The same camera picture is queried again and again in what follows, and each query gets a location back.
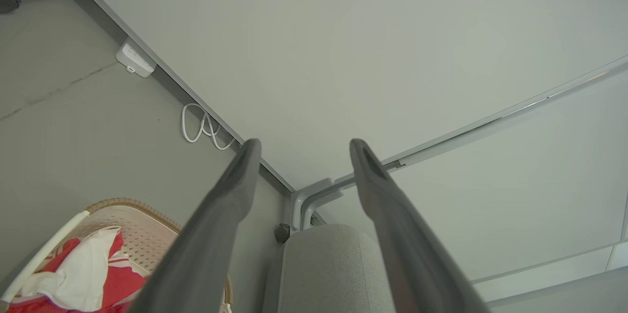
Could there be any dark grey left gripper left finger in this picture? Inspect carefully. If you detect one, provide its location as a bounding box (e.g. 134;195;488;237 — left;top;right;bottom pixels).
129;138;262;313

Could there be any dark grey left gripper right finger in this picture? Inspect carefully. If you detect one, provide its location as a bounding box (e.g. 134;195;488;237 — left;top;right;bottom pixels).
349;138;492;313

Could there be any red and white garment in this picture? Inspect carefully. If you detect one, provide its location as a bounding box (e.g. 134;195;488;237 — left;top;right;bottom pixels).
0;227;151;313

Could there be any beige perforated laundry basket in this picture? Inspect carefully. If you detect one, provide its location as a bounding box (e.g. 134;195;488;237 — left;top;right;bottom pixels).
0;198;234;313

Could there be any white power adapter box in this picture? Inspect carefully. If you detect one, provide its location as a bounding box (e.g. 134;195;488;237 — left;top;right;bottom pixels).
115;40;157;78

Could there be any grey metal partition frame post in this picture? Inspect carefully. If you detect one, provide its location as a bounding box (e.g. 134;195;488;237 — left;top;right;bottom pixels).
290;178;355;233

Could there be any white looped cable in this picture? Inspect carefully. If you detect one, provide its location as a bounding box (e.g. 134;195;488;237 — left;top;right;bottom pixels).
181;103;236;151

